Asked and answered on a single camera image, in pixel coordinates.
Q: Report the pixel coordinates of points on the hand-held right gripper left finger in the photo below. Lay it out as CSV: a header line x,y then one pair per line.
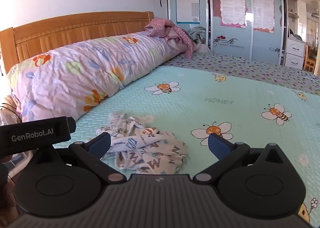
x,y
100,144

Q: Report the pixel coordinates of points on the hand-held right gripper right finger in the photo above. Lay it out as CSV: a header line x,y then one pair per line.
x,y
220,145

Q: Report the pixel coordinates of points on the white letter-print pajama top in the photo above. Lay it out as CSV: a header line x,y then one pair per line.
x,y
140,148

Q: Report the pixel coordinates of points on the green bee-print bed mat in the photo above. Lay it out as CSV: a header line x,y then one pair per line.
x,y
200,108

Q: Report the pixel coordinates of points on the rolled floral quilt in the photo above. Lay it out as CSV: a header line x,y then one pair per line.
x,y
87,68

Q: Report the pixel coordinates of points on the sliding-door wardrobe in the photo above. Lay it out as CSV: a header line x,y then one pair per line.
x,y
230,40

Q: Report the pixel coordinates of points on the grey patterned pillow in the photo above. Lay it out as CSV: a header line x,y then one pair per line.
x,y
200,40

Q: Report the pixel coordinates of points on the wooden headboard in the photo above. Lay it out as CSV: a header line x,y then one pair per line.
x,y
75,30

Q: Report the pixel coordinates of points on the wooden chair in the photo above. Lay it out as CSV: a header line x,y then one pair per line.
x,y
308,60

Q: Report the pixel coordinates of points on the white drawer cabinet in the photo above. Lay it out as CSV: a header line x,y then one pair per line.
x,y
295,48

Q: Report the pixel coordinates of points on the pink floral garment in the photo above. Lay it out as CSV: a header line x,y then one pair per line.
x,y
160,27

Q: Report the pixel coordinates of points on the pink-framed paper poster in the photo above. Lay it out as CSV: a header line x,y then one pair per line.
x,y
263,13
232,8

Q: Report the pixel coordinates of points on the blue-framed paper sheet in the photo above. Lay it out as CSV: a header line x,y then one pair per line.
x,y
187,5

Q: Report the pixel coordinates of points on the white corner shelf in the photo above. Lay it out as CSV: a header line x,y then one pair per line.
x,y
291,5

